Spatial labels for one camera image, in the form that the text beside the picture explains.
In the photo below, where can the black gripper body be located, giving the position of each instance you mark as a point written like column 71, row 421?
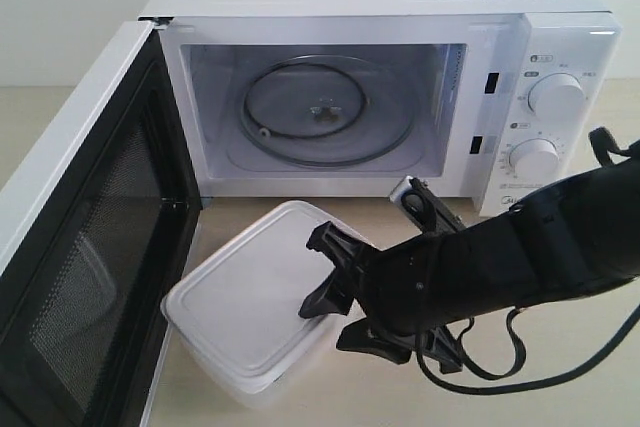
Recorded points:
column 395, row 293

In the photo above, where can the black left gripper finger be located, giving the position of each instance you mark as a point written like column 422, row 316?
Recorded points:
column 365, row 336

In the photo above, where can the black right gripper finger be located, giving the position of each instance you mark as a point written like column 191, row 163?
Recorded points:
column 330, row 272

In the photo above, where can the white lidded plastic container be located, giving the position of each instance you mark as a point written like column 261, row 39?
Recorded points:
column 237, row 312

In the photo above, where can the white microwave door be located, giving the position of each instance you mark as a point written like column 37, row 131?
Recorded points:
column 96, row 227

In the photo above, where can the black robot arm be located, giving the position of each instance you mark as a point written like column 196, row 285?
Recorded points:
column 575, row 238

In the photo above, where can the white Midea microwave oven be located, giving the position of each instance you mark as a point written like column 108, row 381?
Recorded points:
column 470, row 63

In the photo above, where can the glass turntable plate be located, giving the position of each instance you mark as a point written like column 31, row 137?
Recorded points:
column 327, row 111

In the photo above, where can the lower white timer knob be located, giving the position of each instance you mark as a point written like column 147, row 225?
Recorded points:
column 534, row 159

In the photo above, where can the upper white control knob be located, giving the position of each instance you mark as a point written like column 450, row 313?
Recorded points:
column 555, row 98

